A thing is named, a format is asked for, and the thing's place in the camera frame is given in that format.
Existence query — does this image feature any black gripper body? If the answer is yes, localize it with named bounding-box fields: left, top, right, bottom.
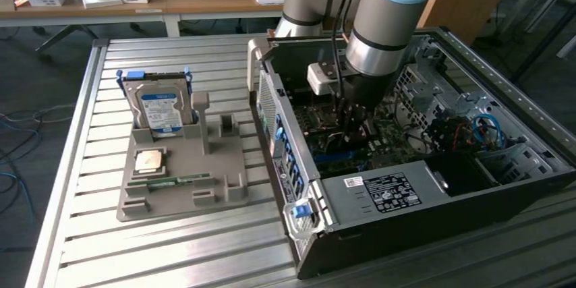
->
left=336, top=71, right=400, bottom=111

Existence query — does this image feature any black graphics card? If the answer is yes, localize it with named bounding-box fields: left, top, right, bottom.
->
left=321, top=122, right=377, bottom=154

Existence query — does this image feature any silver perforated metal cage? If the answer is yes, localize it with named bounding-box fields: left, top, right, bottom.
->
left=394, top=61, right=500, bottom=123

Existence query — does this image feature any green motherboard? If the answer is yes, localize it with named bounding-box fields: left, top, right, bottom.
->
left=286, top=85, right=433, bottom=179

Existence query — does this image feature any blue expansion slot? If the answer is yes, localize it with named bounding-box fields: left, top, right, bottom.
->
left=313, top=153, right=354, bottom=165

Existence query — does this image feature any grey power supply with label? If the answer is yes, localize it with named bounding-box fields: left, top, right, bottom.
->
left=320, top=161, right=450, bottom=227

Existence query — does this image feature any blue case latch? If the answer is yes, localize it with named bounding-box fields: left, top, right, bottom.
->
left=289, top=202, right=312, bottom=220

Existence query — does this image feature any silver disk bay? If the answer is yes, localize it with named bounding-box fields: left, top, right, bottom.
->
left=474, top=142, right=557, bottom=184

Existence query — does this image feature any black open PC case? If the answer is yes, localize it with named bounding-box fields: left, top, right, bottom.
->
left=245, top=26, right=576, bottom=281

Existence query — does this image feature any copper coloured CPU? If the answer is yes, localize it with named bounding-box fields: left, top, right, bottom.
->
left=133, top=149, right=164, bottom=175

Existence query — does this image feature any grey parts rack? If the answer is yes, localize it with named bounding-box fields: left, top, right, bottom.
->
left=114, top=91, right=250, bottom=223

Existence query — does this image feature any green RAM stick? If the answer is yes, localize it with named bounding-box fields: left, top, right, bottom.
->
left=125, top=173, right=212, bottom=188

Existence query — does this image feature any wooden desk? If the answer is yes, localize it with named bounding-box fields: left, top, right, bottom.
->
left=0, top=0, right=413, bottom=61

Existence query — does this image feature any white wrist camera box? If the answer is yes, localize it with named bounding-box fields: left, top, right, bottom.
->
left=305, top=61, right=342, bottom=96

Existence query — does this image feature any red wire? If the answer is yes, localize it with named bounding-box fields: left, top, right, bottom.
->
left=452, top=122, right=464, bottom=151

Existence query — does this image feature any light blue data wire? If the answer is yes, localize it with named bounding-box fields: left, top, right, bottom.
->
left=469, top=113, right=508, bottom=151

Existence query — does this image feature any hard disk with blue bracket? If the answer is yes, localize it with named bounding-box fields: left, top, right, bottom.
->
left=114, top=68, right=200, bottom=140

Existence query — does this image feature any blue floor cable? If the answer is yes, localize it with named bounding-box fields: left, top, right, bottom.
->
left=0, top=112, right=44, bottom=231

